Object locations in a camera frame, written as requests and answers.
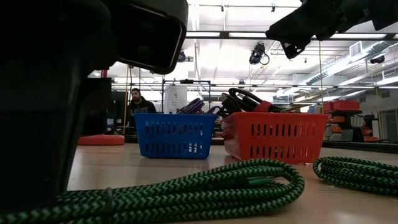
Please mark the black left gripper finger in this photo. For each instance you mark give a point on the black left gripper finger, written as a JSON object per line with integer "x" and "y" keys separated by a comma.
{"x": 37, "y": 140}

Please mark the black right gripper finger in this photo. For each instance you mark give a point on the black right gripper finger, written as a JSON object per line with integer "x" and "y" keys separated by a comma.
{"x": 289, "y": 26}

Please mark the red desk lamp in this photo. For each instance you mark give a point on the red desk lamp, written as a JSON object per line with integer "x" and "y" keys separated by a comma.
{"x": 102, "y": 140}

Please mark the black computer monitor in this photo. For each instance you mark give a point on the black computer monitor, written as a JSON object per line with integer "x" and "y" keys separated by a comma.
{"x": 119, "y": 105}

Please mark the red bin storage shelf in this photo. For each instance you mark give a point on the red bin storage shelf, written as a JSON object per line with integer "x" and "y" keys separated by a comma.
{"x": 345, "y": 105}

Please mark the red plastic basket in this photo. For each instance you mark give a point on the red plastic basket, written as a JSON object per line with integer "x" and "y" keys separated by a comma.
{"x": 273, "y": 118}

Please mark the person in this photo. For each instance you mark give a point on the person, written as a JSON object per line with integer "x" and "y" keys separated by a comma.
{"x": 140, "y": 107}

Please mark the blue plastic basket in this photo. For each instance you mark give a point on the blue plastic basket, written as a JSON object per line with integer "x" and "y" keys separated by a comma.
{"x": 174, "y": 118}

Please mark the black ceiling camera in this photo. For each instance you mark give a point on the black ceiling camera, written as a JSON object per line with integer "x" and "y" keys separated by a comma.
{"x": 377, "y": 59}
{"x": 182, "y": 56}
{"x": 256, "y": 54}

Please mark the black metal rig frame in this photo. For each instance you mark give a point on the black metal rig frame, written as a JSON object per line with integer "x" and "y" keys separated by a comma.
{"x": 186, "y": 81}

